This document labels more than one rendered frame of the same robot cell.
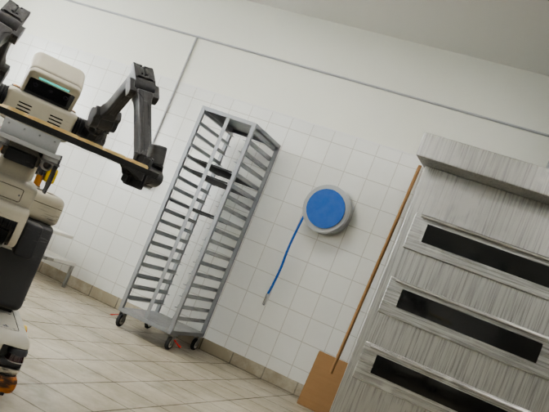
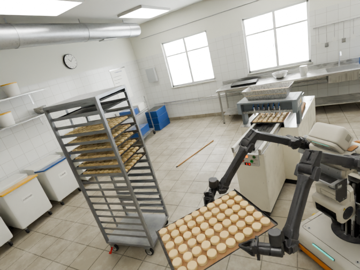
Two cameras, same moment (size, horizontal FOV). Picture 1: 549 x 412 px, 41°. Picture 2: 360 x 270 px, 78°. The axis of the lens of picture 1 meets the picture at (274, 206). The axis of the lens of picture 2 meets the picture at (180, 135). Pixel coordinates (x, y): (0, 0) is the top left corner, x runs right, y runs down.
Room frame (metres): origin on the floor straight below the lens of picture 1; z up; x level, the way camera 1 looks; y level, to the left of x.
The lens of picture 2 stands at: (2.10, -0.42, 1.98)
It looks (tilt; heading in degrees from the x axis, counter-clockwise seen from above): 20 degrees down; 98
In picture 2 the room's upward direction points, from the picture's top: 15 degrees counter-clockwise
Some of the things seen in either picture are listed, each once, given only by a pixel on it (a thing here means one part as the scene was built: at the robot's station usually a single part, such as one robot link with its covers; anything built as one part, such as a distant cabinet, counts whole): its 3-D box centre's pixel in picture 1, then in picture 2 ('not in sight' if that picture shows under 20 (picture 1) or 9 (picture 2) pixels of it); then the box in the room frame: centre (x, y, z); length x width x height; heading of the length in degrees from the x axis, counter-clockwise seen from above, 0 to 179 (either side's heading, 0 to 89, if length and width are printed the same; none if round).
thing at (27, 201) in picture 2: not in sight; (21, 203); (-1.06, 2.42, 0.39); 0.64 x 0.54 x 0.77; 158
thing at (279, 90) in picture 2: not in sight; (267, 92); (2.95, 2.44, 1.25); 0.56 x 0.29 x 0.14; 146
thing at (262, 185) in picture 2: not in sight; (262, 167); (2.66, 2.02, 0.45); 0.70 x 0.34 x 0.90; 56
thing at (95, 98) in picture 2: not in sight; (127, 181); (1.26, 1.38, 0.97); 0.03 x 0.03 x 1.70; 74
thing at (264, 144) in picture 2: not in sight; (284, 116); (3.13, 2.45, 0.87); 2.01 x 0.03 x 0.07; 56
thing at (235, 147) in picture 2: not in sight; (262, 117); (2.89, 2.61, 0.87); 2.01 x 0.03 x 0.07; 56
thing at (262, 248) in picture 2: (142, 172); (262, 248); (2.25, 0.41, 1.01); 0.07 x 0.07 x 0.10; 70
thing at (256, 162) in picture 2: not in sight; (247, 159); (2.46, 1.72, 0.77); 0.24 x 0.04 x 0.14; 146
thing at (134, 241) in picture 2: not in sight; (116, 173); (1.03, 1.68, 0.93); 0.64 x 0.51 x 1.78; 164
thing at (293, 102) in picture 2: not in sight; (269, 110); (2.95, 2.44, 1.01); 0.72 x 0.33 x 0.34; 146
